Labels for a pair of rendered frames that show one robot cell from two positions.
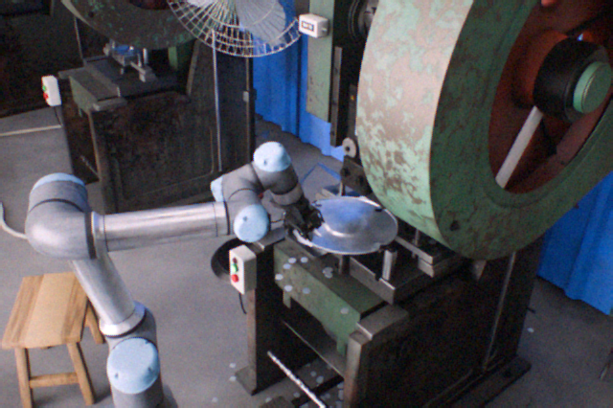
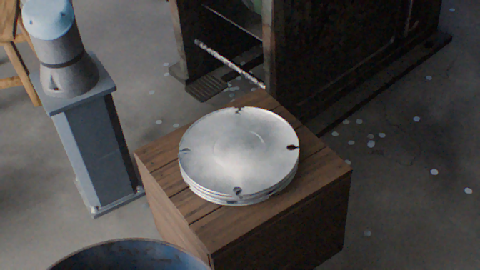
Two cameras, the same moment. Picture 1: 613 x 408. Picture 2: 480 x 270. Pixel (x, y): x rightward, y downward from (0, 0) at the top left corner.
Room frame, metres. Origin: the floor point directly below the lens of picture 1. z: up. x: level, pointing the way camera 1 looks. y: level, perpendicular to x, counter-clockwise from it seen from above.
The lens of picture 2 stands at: (-0.13, -0.09, 1.37)
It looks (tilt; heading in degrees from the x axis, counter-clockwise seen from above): 45 degrees down; 3
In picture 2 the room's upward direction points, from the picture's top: 5 degrees counter-clockwise
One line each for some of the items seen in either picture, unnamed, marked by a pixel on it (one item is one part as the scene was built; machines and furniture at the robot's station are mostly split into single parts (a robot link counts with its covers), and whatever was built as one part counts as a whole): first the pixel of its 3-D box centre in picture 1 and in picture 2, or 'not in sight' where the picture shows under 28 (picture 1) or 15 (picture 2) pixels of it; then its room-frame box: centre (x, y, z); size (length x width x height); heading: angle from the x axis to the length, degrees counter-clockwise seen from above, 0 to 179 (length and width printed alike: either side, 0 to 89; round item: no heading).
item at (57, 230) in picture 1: (150, 228); not in sight; (1.04, 0.32, 1.02); 0.49 x 0.11 x 0.12; 107
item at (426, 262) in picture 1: (419, 243); not in sight; (1.40, -0.32, 0.76); 0.17 x 0.06 x 0.10; 40
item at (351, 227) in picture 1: (347, 223); not in sight; (1.45, -0.11, 0.78); 0.29 x 0.29 x 0.01
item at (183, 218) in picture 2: not in sight; (243, 202); (0.79, -0.04, 0.18); 0.40 x 0.38 x 0.35; 123
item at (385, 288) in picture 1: (374, 239); not in sight; (1.53, -0.21, 0.68); 0.45 x 0.30 x 0.06; 40
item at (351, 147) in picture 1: (375, 135); not in sight; (1.51, -0.18, 1.04); 0.17 x 0.15 x 0.30; 130
